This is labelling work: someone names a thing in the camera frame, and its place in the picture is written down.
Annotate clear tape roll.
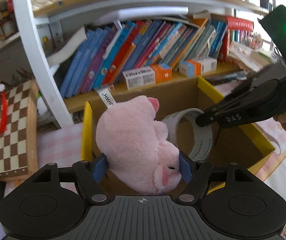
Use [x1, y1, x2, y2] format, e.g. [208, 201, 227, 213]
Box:
[163, 108, 213, 161]

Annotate pink plush pig toy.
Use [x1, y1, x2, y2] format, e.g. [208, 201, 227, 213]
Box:
[96, 95, 182, 194]

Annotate yellow cardboard box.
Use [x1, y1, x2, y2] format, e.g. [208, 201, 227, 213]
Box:
[80, 76, 276, 196]

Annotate stack of papers and books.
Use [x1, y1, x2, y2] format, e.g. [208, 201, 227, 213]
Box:
[228, 42, 272, 73]

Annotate pink checkered tablecloth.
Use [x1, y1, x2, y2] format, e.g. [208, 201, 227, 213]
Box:
[0, 80, 286, 240]

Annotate wooden chess board box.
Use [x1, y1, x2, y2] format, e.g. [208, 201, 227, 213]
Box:
[0, 80, 39, 182]

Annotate red book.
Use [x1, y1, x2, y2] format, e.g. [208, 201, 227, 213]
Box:
[217, 16, 254, 62]

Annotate white orange medicine box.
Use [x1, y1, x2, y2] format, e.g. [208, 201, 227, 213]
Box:
[122, 64, 172, 90]

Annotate red tassel ornament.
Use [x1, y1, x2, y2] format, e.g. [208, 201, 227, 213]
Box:
[0, 83, 8, 134]

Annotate row of books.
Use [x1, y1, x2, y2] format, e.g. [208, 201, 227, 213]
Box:
[59, 19, 227, 98]

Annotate white bookshelf frame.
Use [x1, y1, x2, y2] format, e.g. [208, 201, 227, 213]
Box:
[12, 0, 268, 128]

